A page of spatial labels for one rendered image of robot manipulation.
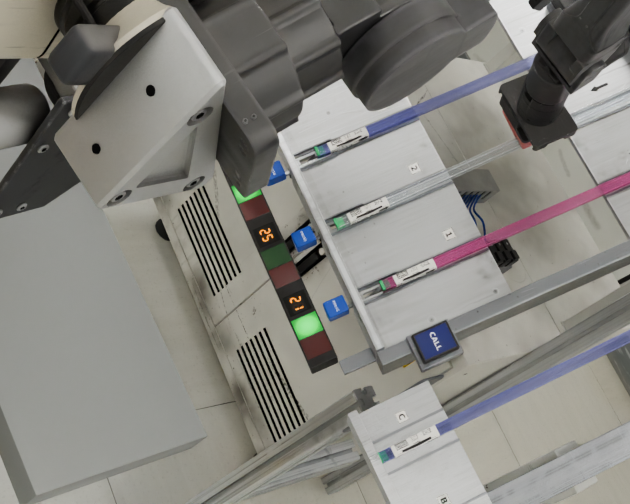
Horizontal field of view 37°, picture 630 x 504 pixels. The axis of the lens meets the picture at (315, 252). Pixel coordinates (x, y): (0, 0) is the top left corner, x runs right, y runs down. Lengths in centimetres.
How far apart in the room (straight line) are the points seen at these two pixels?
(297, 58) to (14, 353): 65
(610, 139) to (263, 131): 96
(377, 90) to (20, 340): 65
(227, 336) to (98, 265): 77
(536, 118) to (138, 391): 61
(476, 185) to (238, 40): 131
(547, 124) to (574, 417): 176
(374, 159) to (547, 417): 161
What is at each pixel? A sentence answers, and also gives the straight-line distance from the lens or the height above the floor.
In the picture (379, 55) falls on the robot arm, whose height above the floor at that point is 124.
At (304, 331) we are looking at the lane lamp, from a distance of 128.
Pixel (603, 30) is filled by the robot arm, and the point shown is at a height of 119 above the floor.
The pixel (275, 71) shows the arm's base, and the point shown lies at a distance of 51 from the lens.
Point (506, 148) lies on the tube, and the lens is 135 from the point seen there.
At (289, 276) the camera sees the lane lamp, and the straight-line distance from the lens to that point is 130.
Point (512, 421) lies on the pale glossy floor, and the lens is 269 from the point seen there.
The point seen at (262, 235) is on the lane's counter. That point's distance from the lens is 132.
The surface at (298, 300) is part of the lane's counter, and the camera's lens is 129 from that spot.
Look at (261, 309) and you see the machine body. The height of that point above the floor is 24.
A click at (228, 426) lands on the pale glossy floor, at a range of 200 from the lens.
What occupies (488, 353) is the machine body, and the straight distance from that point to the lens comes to 161.
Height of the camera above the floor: 149
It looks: 38 degrees down
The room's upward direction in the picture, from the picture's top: 50 degrees clockwise
